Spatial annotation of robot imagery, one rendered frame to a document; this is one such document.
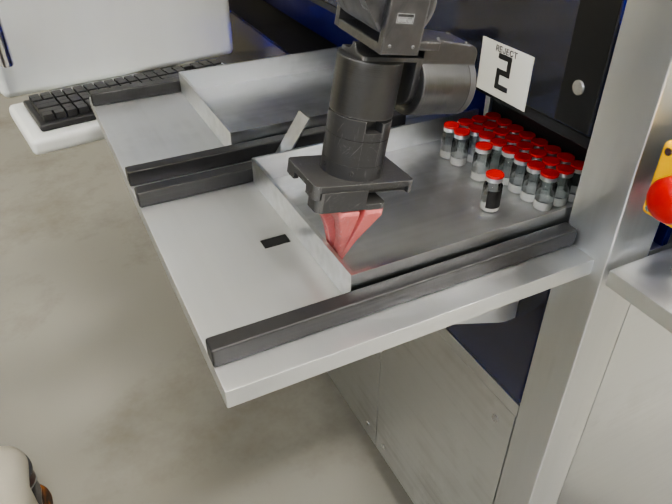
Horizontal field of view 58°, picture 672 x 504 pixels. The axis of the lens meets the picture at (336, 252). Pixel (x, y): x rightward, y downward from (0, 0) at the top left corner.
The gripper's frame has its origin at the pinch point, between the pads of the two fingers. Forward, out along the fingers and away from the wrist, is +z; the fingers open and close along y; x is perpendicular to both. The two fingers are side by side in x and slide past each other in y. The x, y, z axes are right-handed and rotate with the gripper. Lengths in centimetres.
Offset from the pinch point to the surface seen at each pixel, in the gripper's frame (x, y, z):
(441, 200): 6.0, 17.0, -1.1
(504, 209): 1.1, 22.4, -2.0
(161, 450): 57, -4, 92
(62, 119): 67, -19, 11
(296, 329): -7.9, -7.5, 2.0
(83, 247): 154, -8, 92
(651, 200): -16.7, 19.3, -12.7
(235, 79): 54, 8, 0
